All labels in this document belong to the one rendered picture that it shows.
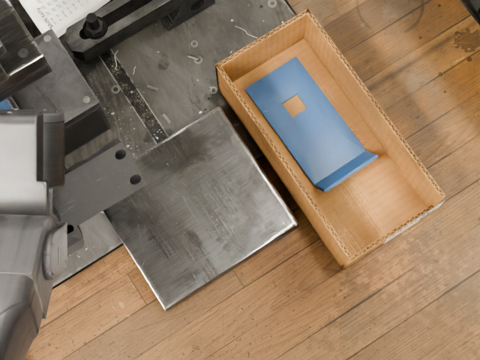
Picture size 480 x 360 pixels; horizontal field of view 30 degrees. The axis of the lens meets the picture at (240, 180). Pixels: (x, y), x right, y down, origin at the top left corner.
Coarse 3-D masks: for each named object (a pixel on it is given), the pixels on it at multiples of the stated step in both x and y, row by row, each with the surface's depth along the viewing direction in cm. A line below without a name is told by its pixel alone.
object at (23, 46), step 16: (0, 0) 79; (0, 16) 78; (16, 16) 78; (0, 32) 78; (16, 32) 78; (0, 48) 76; (16, 48) 78; (32, 48) 78; (0, 64) 74; (16, 64) 77; (32, 64) 78; (48, 64) 79; (0, 80) 75; (16, 80) 78; (32, 80) 80; (0, 96) 79
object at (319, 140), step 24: (288, 72) 101; (264, 96) 101; (288, 96) 101; (312, 96) 101; (288, 120) 100; (312, 120) 100; (336, 120) 100; (288, 144) 99; (312, 144) 99; (336, 144) 99; (360, 144) 99; (312, 168) 98; (336, 168) 98; (360, 168) 96
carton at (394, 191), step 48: (288, 48) 103; (336, 48) 96; (240, 96) 94; (336, 96) 101; (384, 144) 98; (336, 192) 98; (384, 192) 98; (432, 192) 93; (336, 240) 90; (384, 240) 94
